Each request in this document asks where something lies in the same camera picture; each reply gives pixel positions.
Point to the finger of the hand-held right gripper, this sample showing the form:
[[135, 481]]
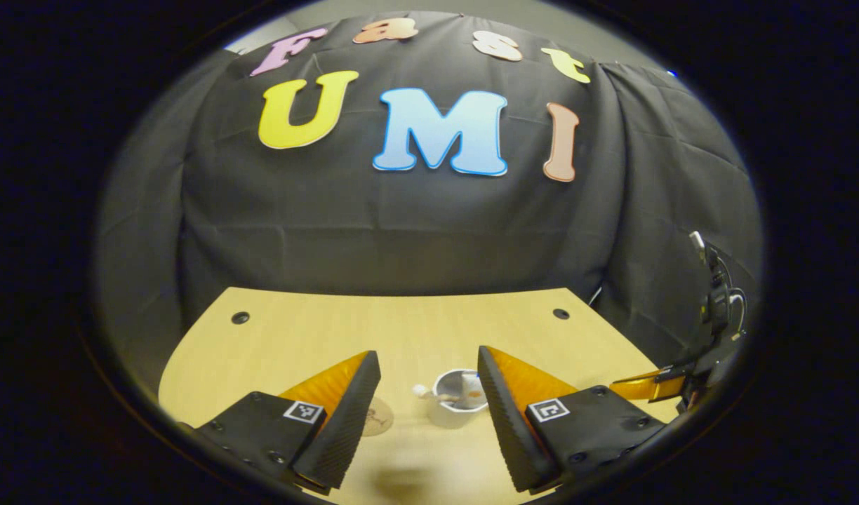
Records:
[[643, 386]]

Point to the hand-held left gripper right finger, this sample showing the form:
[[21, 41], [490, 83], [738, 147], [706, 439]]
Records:
[[510, 421]]

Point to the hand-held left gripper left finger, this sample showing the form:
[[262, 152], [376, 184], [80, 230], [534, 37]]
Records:
[[342, 428]]

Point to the round wooden coaster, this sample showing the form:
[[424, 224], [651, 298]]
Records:
[[380, 419]]

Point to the white cup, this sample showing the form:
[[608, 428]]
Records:
[[450, 415]]

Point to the wooden desktop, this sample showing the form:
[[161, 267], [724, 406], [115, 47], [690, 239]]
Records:
[[401, 330]]

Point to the black backdrop cloth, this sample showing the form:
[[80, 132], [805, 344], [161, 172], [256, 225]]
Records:
[[401, 224]]

